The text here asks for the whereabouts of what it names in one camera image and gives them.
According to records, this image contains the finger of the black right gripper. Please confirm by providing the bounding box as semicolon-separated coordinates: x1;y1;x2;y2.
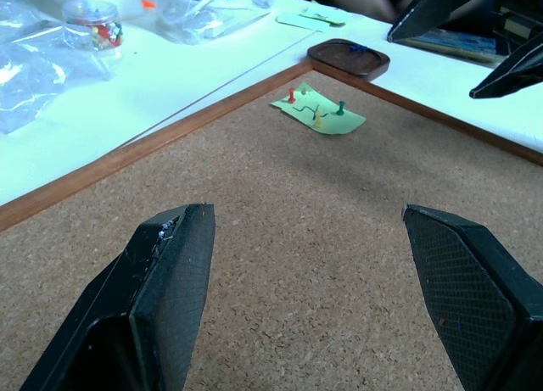
386;0;483;43
468;37;543;100

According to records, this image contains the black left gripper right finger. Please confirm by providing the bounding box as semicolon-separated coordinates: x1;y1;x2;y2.
401;204;543;391

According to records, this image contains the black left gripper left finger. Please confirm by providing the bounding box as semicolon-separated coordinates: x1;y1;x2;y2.
19;203;216;391

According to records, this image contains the green paper note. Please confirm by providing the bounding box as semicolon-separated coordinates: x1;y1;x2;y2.
271;81;367;137

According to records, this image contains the clear jar of push pins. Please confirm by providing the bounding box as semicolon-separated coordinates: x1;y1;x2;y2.
61;0;125;53

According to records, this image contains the flat dark blue book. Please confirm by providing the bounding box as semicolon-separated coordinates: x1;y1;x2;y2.
400;24;508;66

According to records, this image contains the yellow-green paper slip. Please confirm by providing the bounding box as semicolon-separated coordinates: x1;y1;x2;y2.
299;4;347;26

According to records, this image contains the dark brown wooden tray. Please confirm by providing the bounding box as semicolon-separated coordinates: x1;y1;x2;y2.
306;37;391;83

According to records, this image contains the pale green paper slip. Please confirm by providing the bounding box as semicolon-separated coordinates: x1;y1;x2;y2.
275;12;334;33

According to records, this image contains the clear plastic bag with papers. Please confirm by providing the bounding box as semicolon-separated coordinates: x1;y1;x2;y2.
143;0;279;46

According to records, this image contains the clear crumpled plastic bag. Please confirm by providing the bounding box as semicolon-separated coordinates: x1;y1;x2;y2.
0;0;116;136

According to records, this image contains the cork board with wooden frame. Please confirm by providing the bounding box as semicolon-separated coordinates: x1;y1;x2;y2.
0;61;543;391

